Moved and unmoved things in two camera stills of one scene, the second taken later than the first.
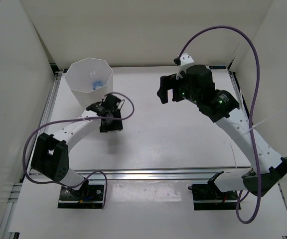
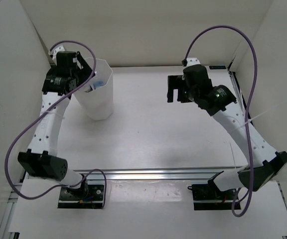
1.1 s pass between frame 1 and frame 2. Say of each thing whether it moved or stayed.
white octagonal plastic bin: stayed
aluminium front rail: stayed
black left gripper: moved
